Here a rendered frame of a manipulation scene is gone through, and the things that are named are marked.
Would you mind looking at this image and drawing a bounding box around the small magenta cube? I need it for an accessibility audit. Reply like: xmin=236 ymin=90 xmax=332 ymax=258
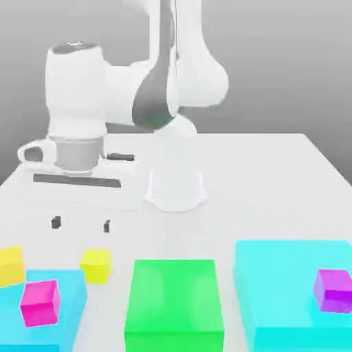
xmin=19 ymin=279 xmax=61 ymax=328

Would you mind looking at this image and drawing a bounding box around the small lemon yellow cube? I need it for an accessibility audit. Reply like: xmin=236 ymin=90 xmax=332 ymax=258
xmin=80 ymin=248 xmax=113 ymax=285

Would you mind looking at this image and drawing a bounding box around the large cyan box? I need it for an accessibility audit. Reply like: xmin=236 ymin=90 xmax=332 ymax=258
xmin=232 ymin=239 xmax=352 ymax=352

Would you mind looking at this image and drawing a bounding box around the large green box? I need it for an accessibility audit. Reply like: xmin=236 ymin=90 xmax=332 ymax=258
xmin=124 ymin=259 xmax=226 ymax=352

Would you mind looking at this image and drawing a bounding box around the small golden yellow cube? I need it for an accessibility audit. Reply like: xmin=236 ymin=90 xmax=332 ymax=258
xmin=0 ymin=245 xmax=27 ymax=289

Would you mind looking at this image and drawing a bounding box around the small purple cube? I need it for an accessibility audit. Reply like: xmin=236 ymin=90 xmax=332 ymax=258
xmin=313 ymin=268 xmax=352 ymax=314

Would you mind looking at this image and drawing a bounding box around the large light blue box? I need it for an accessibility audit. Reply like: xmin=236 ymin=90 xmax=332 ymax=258
xmin=0 ymin=268 xmax=88 ymax=352

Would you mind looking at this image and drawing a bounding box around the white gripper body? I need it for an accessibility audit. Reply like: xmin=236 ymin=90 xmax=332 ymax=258
xmin=23 ymin=164 xmax=139 ymax=213

